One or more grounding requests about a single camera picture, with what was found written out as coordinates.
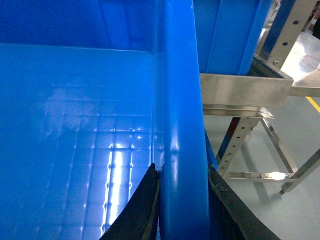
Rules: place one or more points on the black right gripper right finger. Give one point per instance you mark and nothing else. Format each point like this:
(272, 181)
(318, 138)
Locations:
(230, 218)

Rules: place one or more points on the stainless steel shelf frame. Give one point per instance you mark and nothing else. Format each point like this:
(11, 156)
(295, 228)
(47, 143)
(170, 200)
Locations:
(246, 98)

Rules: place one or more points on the blue crate on steel shelf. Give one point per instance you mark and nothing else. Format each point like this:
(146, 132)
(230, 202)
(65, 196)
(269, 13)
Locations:
(227, 34)

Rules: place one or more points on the large blue plastic crate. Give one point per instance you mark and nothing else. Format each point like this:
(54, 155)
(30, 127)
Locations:
(92, 93)

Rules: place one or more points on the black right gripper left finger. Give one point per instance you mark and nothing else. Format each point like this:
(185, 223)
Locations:
(139, 218)

